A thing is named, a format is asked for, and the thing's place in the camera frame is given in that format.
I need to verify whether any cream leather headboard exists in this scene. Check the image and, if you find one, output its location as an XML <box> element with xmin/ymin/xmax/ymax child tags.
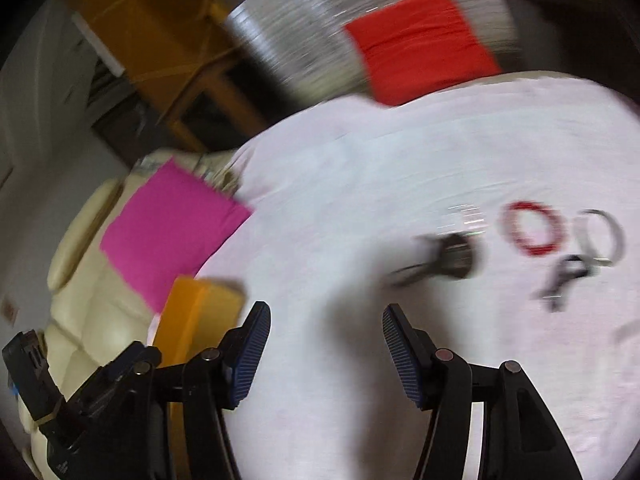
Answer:
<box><xmin>16</xmin><ymin>148</ymin><xmax>237</xmax><ymax>480</ymax></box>

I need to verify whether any black elastic hair tie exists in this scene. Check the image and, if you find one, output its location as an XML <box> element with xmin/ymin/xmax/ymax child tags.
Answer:
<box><xmin>541</xmin><ymin>253</ymin><xmax>597</xmax><ymax>313</ymax></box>

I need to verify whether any red cushion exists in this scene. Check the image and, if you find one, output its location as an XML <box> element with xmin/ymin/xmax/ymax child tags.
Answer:
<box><xmin>344</xmin><ymin>0</ymin><xmax>501</xmax><ymax>106</ymax></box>

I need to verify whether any pink clear bead bracelet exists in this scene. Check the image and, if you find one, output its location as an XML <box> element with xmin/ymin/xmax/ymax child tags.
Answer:
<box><xmin>441</xmin><ymin>204</ymin><xmax>490</xmax><ymax>241</ymax></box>

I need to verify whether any silver foil insulation sheet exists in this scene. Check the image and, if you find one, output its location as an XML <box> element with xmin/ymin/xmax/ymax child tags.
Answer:
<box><xmin>221</xmin><ymin>0</ymin><xmax>524</xmax><ymax>104</ymax></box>

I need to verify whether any pale pink textured bedspread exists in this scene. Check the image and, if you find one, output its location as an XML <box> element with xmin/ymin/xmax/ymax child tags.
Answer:
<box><xmin>200</xmin><ymin>77</ymin><xmax>639</xmax><ymax>479</ymax></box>

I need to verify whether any silver cuff bangle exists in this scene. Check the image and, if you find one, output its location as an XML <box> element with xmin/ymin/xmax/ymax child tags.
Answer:
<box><xmin>574</xmin><ymin>208</ymin><xmax>626</xmax><ymax>268</ymax></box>

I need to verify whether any magenta cushion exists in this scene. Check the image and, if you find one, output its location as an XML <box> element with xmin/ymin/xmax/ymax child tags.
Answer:
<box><xmin>100</xmin><ymin>160</ymin><xmax>252</xmax><ymax>313</ymax></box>

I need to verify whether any orange cardboard jewelry box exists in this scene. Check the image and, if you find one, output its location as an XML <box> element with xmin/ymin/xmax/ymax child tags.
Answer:
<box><xmin>153</xmin><ymin>276</ymin><xmax>244</xmax><ymax>479</ymax></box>

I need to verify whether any red bead bracelet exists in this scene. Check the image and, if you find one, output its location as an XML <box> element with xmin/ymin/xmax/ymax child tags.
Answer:
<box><xmin>502</xmin><ymin>200</ymin><xmax>565</xmax><ymax>257</ymax></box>

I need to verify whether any wooden side table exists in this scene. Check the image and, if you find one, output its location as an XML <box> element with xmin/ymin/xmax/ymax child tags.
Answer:
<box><xmin>64</xmin><ymin>0</ymin><xmax>267</xmax><ymax>152</ymax></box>

